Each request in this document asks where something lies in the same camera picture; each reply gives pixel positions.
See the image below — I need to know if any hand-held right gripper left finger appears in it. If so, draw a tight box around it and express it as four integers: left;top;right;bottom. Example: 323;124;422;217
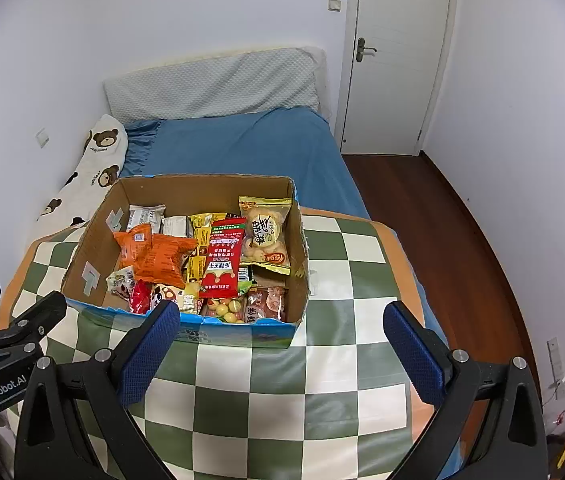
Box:
12;300;183;480

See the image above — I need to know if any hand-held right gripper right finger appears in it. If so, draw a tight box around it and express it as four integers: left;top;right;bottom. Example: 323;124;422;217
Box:
382;301;550;480

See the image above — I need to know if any cardboard box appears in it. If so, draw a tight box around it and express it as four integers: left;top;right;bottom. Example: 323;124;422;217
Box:
60;174;311;349

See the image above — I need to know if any silver snack packet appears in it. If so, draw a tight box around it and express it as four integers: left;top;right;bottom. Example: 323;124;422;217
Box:
127;204;167;234

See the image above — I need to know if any yellow cookie bag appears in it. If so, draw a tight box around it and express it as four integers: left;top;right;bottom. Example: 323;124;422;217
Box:
239;195;294;276

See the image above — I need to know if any small red snack packet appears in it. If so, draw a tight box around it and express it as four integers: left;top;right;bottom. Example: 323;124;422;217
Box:
130;280;156;315

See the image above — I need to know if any bear face snack packet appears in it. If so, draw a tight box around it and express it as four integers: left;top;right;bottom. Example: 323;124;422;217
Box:
152;282;188;312

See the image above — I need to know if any white black print packet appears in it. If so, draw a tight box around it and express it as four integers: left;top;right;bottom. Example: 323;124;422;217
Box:
106;267;137;299

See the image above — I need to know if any green ball candy packet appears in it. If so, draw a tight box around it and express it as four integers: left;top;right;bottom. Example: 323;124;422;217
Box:
201;297;246;324

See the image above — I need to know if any large orange snack packet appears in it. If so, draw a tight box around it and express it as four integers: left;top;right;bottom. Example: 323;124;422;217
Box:
132;232;199;290

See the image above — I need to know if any long yellow snack packet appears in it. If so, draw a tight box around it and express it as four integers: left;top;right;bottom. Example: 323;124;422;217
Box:
186;226;213;284

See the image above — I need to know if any small orange snack packet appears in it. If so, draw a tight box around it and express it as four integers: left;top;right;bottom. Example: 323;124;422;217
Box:
112;222;154;271

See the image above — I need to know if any long red snack packet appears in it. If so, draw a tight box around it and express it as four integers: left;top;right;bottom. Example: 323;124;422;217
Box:
198;218;247;301

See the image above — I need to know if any green striped snack packet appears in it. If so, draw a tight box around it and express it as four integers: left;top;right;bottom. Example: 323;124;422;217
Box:
236;264;257;297

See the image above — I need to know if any green white checkered blanket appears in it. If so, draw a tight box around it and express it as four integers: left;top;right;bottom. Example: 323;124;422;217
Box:
0;207;444;480

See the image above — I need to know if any pink brown snack packet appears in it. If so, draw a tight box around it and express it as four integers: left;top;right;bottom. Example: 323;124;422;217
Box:
245;286;288;322

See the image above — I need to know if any short yellow snack packet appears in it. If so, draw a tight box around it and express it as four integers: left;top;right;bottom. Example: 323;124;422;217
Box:
188;212;227;230

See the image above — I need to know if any bear print pillow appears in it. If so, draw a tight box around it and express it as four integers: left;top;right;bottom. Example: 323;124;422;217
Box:
37;114;129;234

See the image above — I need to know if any black and yellow object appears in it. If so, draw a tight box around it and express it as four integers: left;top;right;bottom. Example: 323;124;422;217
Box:
547;426;565;472

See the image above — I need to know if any blue bed sheet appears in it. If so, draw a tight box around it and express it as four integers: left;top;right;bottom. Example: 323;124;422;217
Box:
120;107;450;347

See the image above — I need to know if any white door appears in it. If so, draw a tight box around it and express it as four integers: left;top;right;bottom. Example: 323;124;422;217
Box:
339;0;459;157

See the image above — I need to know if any grey white pillow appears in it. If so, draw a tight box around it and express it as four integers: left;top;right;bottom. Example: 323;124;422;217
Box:
103;47;329;124

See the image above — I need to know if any white wall outlet strip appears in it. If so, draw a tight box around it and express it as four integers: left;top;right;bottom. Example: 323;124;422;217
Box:
546;337;565;387

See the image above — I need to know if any white plug with cable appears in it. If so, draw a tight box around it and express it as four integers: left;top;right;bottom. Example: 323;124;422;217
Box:
541;377;565;429

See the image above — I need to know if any metal door handle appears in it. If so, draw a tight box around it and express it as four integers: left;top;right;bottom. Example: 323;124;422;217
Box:
355;37;378;64

